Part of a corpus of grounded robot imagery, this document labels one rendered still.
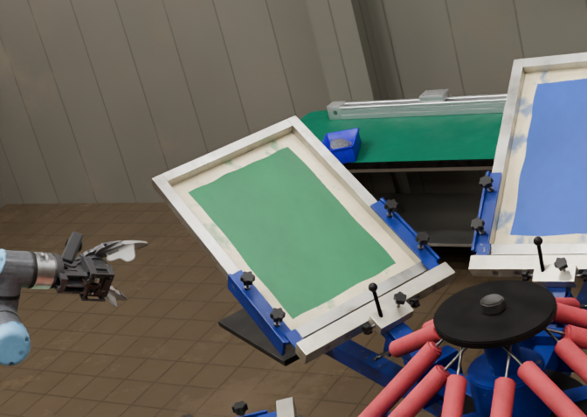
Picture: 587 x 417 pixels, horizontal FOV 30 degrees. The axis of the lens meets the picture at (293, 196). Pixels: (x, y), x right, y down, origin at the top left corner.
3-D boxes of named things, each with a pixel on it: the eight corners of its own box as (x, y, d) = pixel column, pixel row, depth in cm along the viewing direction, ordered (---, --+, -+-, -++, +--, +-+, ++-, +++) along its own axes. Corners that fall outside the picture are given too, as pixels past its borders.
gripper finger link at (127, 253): (155, 257, 230) (114, 275, 228) (145, 240, 235) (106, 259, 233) (150, 246, 228) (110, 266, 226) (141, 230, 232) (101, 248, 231)
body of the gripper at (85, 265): (107, 302, 229) (52, 301, 223) (95, 277, 236) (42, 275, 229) (118, 274, 226) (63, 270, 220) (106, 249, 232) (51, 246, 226)
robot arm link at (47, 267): (22, 274, 227) (32, 241, 223) (43, 274, 229) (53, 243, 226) (31, 295, 221) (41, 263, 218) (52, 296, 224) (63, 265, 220)
